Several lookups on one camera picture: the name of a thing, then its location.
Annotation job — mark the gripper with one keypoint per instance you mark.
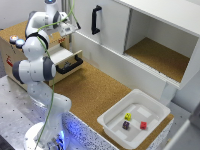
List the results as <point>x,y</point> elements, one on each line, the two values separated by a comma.
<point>68,29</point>

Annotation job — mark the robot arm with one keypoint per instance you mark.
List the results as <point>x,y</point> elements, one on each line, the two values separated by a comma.
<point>35,70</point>

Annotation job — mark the blue button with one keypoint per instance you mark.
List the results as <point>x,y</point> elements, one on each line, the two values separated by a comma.
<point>20,42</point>

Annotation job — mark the red button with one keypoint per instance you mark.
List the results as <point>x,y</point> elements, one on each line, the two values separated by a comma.
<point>13,38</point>

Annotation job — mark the wooden drawer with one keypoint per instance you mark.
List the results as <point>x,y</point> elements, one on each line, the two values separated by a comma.
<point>65,55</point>

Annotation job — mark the white sliding door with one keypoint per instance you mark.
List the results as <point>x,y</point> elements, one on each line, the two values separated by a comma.
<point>113,23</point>

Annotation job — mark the wooden drawer box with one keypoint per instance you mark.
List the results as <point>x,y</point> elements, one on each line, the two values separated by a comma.
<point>10,51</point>

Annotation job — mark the white cabinet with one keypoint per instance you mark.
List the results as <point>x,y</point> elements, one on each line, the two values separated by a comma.
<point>156,20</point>

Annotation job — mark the yellow block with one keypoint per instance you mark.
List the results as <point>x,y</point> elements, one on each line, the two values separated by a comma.
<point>127,116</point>

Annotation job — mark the purple block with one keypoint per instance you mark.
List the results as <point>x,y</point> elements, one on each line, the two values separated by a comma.
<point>125,125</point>

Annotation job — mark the pink block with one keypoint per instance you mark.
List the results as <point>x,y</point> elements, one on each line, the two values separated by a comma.
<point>143,125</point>

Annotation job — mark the white plastic box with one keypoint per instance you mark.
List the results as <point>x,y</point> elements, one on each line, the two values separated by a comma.
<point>133,133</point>

